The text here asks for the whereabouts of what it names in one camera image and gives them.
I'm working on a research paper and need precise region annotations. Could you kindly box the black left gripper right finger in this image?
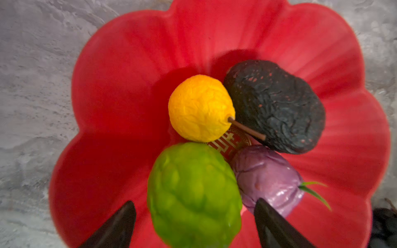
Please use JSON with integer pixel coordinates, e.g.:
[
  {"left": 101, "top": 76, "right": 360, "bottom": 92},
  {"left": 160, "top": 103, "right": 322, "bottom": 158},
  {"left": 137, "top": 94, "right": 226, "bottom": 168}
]
[{"left": 254, "top": 198, "right": 315, "bottom": 248}]

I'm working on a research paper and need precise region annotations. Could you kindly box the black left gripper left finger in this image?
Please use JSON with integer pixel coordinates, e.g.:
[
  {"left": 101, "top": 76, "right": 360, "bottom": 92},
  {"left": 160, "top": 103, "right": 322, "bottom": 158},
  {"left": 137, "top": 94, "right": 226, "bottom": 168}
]
[{"left": 80, "top": 200, "right": 136, "bottom": 248}]

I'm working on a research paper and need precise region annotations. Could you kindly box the purple fake fruit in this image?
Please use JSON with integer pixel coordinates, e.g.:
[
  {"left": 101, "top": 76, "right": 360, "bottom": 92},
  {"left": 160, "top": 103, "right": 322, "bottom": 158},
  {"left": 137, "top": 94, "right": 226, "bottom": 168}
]
[{"left": 229, "top": 145, "right": 332, "bottom": 218}]

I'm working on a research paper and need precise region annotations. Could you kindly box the green fake custard apple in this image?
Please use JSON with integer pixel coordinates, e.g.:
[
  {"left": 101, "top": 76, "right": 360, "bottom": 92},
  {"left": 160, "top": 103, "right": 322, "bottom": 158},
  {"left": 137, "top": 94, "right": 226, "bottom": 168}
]
[{"left": 147, "top": 142, "right": 243, "bottom": 248}]

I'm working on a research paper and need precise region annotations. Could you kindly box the dark fake grape bunch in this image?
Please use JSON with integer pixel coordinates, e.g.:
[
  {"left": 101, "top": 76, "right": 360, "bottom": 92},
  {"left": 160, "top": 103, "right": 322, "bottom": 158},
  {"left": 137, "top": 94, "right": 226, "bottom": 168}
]
[{"left": 367, "top": 198, "right": 397, "bottom": 248}]

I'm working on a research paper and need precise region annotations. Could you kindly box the dark fake avocado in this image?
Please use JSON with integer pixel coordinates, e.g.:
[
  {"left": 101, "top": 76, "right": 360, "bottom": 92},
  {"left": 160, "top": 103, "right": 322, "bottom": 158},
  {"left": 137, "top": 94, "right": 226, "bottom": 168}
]
[{"left": 223, "top": 60, "right": 326, "bottom": 155}]

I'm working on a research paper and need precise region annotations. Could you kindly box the yellow fake fruit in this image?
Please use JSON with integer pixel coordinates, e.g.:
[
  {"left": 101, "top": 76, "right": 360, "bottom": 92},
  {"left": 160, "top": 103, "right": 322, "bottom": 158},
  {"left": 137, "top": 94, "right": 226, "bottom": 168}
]
[{"left": 168, "top": 74, "right": 267, "bottom": 143}]

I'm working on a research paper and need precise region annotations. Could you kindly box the red flower-shaped fruit bowl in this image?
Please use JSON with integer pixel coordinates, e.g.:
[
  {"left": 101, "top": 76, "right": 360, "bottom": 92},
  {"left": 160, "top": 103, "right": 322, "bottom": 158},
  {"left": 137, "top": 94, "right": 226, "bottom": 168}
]
[{"left": 49, "top": 1, "right": 391, "bottom": 248}]

